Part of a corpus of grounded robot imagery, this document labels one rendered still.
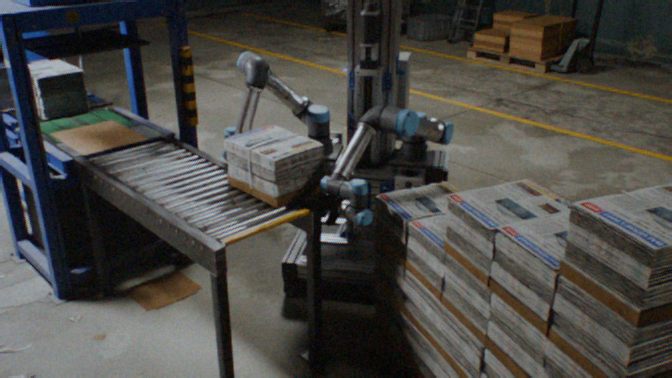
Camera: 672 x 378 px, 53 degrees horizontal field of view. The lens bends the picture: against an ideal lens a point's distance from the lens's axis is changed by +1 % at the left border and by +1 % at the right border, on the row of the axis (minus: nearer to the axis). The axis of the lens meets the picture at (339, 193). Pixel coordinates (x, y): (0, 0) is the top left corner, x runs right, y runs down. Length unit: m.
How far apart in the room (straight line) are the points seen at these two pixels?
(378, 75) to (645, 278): 1.97
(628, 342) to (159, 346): 2.32
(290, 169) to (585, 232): 1.41
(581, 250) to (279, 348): 1.87
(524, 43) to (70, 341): 6.80
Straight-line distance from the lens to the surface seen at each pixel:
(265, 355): 3.35
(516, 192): 2.49
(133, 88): 4.48
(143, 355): 3.47
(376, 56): 3.38
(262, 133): 3.13
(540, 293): 2.11
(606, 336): 1.93
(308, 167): 2.94
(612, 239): 1.83
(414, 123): 2.94
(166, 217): 2.92
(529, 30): 8.88
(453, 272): 2.51
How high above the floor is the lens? 2.06
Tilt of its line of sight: 24 degrees down
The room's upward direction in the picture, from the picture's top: straight up
